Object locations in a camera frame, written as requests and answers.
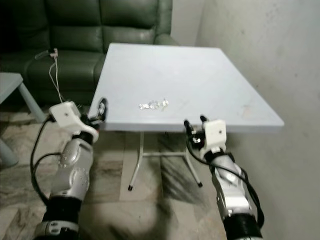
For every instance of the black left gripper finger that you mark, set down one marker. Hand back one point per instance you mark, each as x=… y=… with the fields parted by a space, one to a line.
x=104 y=113

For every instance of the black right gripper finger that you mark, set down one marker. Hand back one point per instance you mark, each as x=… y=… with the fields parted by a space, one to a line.
x=188 y=128
x=203 y=121

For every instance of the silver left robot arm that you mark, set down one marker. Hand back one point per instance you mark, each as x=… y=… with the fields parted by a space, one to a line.
x=72 y=175

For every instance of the white folding table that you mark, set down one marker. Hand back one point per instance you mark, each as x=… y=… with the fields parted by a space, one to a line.
x=190 y=75

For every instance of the small grey side table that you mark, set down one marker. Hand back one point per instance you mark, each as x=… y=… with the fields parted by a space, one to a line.
x=7 y=82

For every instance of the dark green leather sofa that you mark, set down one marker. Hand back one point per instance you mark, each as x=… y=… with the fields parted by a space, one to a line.
x=80 y=20

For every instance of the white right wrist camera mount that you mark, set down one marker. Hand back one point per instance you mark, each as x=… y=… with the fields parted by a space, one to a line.
x=216 y=132

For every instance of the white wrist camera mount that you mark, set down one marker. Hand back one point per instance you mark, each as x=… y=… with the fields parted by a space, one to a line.
x=65 y=115
x=216 y=132

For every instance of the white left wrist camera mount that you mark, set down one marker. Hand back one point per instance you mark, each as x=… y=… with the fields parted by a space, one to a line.
x=65 y=115

